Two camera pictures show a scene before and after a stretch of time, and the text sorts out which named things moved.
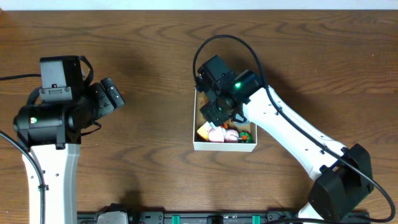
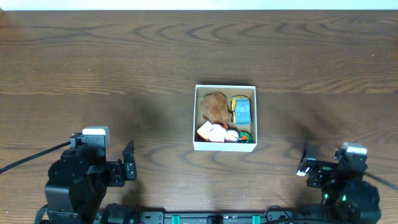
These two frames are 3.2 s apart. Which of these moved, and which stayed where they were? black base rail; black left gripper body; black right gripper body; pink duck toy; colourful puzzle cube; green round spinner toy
Moved: black right gripper body; black left gripper body
Stayed: black base rail; colourful puzzle cube; green round spinner toy; pink duck toy
